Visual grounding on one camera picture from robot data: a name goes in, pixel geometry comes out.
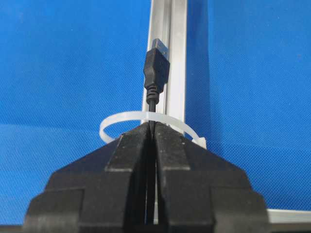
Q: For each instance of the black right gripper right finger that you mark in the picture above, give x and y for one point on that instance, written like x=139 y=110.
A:
x=200 y=192

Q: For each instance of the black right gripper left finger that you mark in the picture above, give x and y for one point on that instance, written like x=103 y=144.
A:
x=102 y=192

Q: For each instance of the white zip tie loop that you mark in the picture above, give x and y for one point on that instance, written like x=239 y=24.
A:
x=149 y=116

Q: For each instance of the aluminium extrusion frame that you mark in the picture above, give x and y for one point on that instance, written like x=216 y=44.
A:
x=170 y=72

